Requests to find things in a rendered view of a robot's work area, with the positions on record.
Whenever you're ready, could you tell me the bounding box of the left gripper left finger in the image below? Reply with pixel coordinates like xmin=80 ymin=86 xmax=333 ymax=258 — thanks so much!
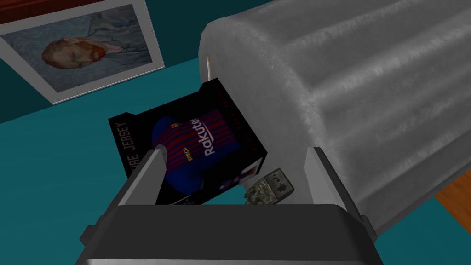
xmin=117 ymin=144 xmax=168 ymax=207

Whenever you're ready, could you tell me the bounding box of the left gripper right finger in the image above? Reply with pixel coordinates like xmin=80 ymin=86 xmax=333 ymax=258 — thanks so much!
xmin=304 ymin=146 xmax=357 ymax=212

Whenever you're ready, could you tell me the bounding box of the small camouflage pouch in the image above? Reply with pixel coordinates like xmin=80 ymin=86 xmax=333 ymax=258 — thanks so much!
xmin=243 ymin=168 xmax=295 ymax=206

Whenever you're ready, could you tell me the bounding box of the black box with jersey print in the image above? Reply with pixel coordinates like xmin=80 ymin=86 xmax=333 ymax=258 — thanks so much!
xmin=108 ymin=77 xmax=268 ymax=206

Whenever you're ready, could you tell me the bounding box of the framed portrait painting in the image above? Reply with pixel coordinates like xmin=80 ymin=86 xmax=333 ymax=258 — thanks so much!
xmin=0 ymin=0 xmax=166 ymax=106

